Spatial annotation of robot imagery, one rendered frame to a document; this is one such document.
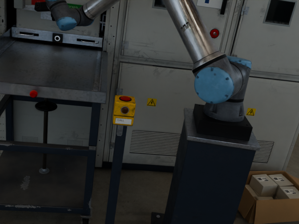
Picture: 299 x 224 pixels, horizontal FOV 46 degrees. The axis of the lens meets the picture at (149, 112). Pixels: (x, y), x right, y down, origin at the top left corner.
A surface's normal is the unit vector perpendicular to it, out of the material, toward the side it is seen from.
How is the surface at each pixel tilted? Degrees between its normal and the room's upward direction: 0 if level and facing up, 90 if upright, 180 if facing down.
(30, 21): 90
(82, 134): 90
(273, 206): 69
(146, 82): 90
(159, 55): 90
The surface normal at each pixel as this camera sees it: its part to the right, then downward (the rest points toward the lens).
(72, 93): 0.10, 0.41
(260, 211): 0.27, 0.11
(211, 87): -0.45, 0.30
